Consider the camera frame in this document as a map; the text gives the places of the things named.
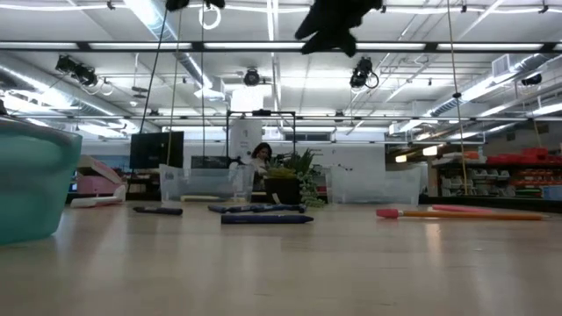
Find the person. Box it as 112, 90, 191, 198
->
249, 141, 274, 188

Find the white cable ring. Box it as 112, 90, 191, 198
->
198, 4, 222, 31

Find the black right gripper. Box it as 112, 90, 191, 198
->
293, 0, 383, 58

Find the white pillar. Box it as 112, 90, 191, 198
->
228, 118, 263, 164

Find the teal plastic bin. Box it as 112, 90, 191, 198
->
0, 114, 83, 247

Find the orange pencil with pink eraser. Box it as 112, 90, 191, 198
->
375, 207, 548, 222

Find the black monitor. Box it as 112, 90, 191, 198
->
129, 131, 185, 170

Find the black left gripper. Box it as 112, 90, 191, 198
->
165, 0, 227, 12

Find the shelving with red bins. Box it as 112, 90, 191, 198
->
432, 147, 562, 199

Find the blue crayon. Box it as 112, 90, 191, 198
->
220, 213, 315, 226
132, 206, 184, 217

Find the yellow crayon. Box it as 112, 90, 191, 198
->
181, 195, 221, 204

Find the potted succulent plant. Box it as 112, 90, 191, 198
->
262, 147, 326, 208

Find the pink stapler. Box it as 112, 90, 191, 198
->
72, 153, 127, 209

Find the clear plastic bin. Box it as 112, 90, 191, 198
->
324, 164, 422, 207
159, 163, 256, 205

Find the thin black hanging cable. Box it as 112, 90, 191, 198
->
200, 6, 206, 157

